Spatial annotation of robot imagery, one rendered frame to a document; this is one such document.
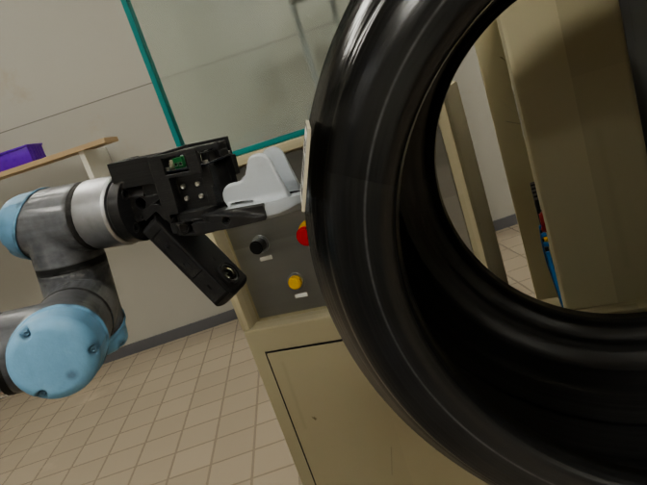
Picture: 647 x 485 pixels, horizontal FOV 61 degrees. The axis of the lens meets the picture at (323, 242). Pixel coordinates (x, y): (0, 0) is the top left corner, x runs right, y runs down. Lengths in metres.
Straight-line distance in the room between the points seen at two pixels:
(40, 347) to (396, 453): 0.94
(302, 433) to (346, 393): 0.16
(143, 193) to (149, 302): 3.83
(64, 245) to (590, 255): 0.64
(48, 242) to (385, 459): 0.92
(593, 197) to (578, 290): 0.13
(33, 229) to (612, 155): 0.67
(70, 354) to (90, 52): 3.84
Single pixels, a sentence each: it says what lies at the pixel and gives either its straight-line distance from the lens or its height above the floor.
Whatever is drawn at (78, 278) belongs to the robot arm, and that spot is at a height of 1.22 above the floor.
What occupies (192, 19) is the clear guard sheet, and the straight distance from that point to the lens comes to 1.17.
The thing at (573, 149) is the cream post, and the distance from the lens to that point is 0.76.
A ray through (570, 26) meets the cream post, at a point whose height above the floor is 1.31.
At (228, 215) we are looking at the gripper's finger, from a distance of 0.51.
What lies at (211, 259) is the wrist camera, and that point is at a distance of 0.59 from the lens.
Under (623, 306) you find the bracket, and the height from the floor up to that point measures 0.95.
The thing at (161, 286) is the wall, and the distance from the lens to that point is 4.34.
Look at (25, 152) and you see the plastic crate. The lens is 3.90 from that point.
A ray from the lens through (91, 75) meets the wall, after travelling 4.28.
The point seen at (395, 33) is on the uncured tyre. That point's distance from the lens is 0.37.
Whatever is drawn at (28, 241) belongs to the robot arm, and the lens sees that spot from 0.66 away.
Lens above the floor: 1.31
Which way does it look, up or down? 13 degrees down
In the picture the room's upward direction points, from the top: 19 degrees counter-clockwise
